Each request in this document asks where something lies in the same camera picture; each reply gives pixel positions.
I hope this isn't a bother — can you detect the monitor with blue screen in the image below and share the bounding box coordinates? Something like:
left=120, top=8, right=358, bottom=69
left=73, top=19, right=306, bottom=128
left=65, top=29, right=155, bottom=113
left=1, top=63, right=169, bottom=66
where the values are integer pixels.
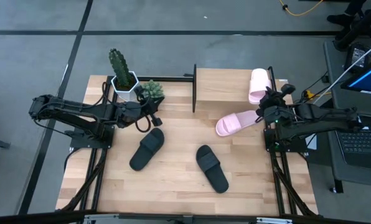
left=340, top=58, right=371, bottom=96

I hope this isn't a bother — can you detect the wooden shelf black metal frame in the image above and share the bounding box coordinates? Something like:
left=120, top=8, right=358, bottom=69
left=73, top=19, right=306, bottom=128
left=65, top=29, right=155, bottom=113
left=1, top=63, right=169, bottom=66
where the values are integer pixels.
left=184, top=63, right=278, bottom=113

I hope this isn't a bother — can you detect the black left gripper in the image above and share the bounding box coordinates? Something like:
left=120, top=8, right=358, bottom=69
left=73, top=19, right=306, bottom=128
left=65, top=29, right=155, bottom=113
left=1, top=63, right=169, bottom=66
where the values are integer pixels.
left=120, top=95, right=166, bottom=127

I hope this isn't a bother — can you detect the black laptop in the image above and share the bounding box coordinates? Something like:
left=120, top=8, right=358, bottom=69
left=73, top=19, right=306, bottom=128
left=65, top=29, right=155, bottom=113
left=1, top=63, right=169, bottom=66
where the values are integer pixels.
left=334, top=113, right=371, bottom=171

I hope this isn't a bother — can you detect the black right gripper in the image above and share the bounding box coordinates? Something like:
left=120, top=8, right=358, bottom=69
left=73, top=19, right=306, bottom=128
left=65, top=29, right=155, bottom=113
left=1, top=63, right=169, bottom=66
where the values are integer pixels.
left=255, top=91, right=294, bottom=124

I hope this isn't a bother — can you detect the small succulent patterned pot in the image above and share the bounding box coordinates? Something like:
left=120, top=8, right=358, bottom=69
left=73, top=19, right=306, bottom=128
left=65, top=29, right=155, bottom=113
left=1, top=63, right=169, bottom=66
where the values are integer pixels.
left=141, top=80, right=165, bottom=100

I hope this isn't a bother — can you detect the yellow cable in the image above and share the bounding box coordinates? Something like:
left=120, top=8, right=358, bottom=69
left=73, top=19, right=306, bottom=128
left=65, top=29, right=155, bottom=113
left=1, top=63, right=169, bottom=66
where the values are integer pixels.
left=278, top=0, right=325, bottom=17

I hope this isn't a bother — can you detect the white cable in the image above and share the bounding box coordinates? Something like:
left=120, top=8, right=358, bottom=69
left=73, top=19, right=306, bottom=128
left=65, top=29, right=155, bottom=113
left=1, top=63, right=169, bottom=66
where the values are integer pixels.
left=312, top=37, right=371, bottom=105

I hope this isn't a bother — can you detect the black power adapter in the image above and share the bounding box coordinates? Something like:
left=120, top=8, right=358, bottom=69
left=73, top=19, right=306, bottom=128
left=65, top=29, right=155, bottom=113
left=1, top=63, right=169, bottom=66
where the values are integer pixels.
left=344, top=43, right=370, bottom=72

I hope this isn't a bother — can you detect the black looped cable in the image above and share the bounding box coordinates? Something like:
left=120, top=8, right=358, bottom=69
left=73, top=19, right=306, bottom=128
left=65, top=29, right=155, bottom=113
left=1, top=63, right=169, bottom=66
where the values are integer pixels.
left=134, top=114, right=153, bottom=134

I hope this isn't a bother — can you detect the black aluminium table frame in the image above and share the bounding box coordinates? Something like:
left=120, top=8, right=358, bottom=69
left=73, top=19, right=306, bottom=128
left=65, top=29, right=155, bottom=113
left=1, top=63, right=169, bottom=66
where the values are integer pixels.
left=0, top=74, right=371, bottom=224

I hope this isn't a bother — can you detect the pink rubber slide sandal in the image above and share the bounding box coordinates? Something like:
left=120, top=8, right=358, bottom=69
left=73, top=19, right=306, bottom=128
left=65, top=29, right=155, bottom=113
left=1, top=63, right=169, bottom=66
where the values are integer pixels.
left=248, top=68, right=273, bottom=105
left=215, top=110, right=261, bottom=138

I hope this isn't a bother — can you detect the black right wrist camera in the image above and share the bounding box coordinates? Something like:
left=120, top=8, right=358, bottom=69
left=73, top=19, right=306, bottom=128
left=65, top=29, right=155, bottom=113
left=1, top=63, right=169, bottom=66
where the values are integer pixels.
left=280, top=83, right=297, bottom=97

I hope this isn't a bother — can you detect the tall cactus white pot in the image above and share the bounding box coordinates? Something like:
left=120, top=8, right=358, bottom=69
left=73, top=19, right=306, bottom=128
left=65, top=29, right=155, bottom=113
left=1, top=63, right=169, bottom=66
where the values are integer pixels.
left=108, top=48, right=139, bottom=102

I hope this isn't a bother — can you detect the black rubber slide sandal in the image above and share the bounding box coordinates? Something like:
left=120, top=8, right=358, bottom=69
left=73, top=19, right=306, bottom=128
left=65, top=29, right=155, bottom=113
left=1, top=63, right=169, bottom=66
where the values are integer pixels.
left=128, top=127, right=166, bottom=172
left=195, top=144, right=230, bottom=194

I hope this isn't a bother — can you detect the person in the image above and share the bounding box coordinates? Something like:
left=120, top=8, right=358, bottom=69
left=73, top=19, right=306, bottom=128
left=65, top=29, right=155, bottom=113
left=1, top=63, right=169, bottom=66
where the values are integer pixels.
left=326, top=0, right=371, bottom=27

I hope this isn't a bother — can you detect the grey desk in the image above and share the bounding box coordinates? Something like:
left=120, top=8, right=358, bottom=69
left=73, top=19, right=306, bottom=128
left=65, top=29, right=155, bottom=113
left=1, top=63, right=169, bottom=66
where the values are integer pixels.
left=323, top=39, right=371, bottom=194

